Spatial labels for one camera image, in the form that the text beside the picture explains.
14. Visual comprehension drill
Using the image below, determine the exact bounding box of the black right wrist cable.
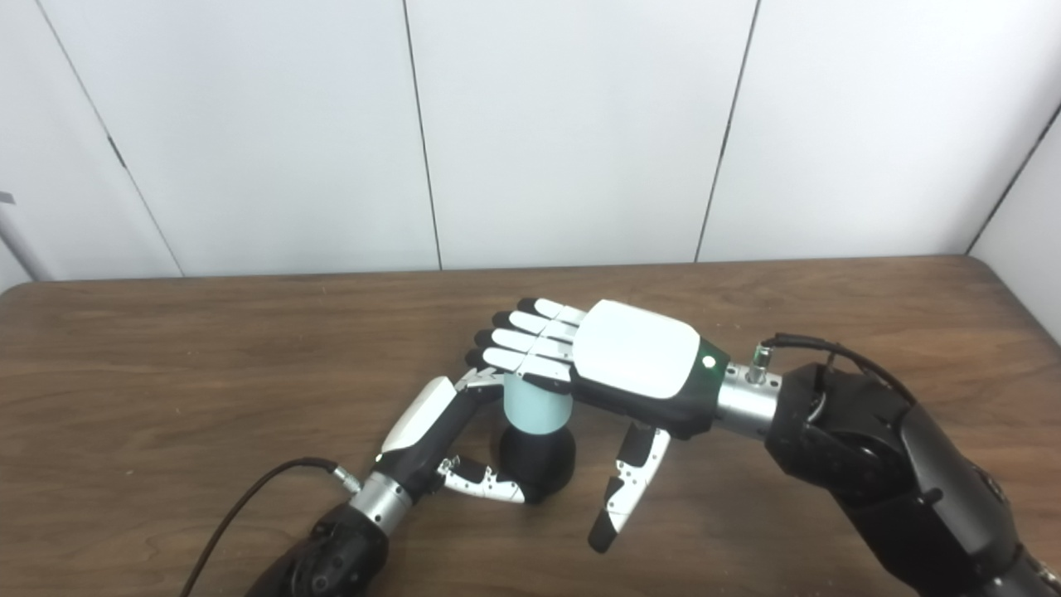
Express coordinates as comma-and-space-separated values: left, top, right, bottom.
750, 333, 917, 415

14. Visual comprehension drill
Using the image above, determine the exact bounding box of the light blue cylinder cup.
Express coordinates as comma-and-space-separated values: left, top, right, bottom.
503, 373, 574, 434

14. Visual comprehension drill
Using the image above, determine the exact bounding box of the black funnel-shaped nozzle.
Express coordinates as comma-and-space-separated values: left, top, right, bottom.
499, 425, 577, 504

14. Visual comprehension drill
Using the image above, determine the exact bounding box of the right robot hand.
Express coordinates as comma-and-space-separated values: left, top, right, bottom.
464, 298, 732, 555

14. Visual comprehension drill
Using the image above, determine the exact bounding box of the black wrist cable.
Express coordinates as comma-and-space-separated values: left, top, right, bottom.
750, 333, 917, 415
178, 458, 361, 597

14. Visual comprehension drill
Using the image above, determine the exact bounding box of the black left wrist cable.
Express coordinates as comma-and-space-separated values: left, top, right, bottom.
178, 458, 361, 597

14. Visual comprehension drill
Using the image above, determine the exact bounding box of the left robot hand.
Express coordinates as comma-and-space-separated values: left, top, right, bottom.
375, 368, 529, 505

